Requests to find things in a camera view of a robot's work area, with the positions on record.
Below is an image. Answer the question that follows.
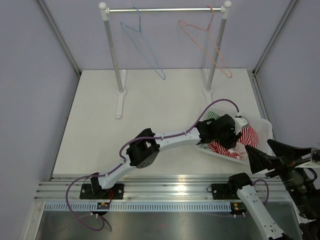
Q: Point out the white and silver clothes rack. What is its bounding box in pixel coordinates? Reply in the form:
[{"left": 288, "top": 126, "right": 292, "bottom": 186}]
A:
[{"left": 98, "top": 0, "right": 233, "bottom": 119}]

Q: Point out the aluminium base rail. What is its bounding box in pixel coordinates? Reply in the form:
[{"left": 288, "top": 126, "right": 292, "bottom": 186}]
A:
[{"left": 34, "top": 174, "right": 291, "bottom": 203}]

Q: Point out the green striped tank top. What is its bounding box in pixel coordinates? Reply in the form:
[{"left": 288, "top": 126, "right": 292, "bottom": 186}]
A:
[{"left": 206, "top": 111, "right": 220, "bottom": 122}]

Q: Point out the white plastic basket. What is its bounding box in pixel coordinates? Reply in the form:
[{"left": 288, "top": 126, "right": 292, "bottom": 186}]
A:
[{"left": 195, "top": 107, "right": 273, "bottom": 165}]

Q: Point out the white slotted cable duct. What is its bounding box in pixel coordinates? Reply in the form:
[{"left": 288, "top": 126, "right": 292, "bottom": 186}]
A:
[{"left": 44, "top": 201, "right": 231, "bottom": 212}]

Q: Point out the pink wire hanger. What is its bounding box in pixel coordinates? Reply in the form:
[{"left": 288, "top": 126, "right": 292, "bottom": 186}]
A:
[{"left": 178, "top": 1, "right": 233, "bottom": 79}]

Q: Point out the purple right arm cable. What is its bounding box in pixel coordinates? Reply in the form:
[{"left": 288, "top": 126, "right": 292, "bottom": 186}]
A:
[{"left": 252, "top": 178, "right": 270, "bottom": 208}]

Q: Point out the red striped tank top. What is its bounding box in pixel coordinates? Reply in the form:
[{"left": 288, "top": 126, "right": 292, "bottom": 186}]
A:
[{"left": 208, "top": 126, "right": 259, "bottom": 161}]

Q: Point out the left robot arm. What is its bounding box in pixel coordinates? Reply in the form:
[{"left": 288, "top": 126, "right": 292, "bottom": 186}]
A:
[{"left": 87, "top": 113, "right": 249, "bottom": 200}]

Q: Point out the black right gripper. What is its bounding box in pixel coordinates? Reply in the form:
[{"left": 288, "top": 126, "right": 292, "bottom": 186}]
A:
[{"left": 246, "top": 137, "right": 320, "bottom": 217}]

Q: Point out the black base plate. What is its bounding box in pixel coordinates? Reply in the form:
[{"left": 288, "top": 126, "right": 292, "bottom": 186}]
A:
[
  {"left": 79, "top": 183, "right": 125, "bottom": 200},
  {"left": 206, "top": 183, "right": 233, "bottom": 200}
]

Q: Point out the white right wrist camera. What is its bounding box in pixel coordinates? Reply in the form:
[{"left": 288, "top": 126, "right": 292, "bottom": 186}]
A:
[{"left": 298, "top": 142, "right": 320, "bottom": 168}]

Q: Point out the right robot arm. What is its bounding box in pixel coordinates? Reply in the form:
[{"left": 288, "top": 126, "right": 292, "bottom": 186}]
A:
[{"left": 226, "top": 139, "right": 320, "bottom": 240}]

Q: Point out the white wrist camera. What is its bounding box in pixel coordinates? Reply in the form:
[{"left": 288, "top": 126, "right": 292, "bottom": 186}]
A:
[
  {"left": 233, "top": 112, "right": 250, "bottom": 134},
  {"left": 298, "top": 142, "right": 320, "bottom": 168}
]

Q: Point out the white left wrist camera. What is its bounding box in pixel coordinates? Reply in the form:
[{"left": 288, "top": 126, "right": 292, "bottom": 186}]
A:
[{"left": 233, "top": 112, "right": 250, "bottom": 134}]

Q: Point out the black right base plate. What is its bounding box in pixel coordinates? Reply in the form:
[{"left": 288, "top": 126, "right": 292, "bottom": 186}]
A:
[{"left": 206, "top": 183, "right": 233, "bottom": 200}]

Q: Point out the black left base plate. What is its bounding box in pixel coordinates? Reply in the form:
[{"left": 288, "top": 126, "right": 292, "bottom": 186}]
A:
[{"left": 79, "top": 183, "right": 125, "bottom": 200}]

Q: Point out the blue wire hanger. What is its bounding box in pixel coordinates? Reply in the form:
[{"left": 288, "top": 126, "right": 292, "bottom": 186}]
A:
[{"left": 120, "top": 6, "right": 166, "bottom": 80}]

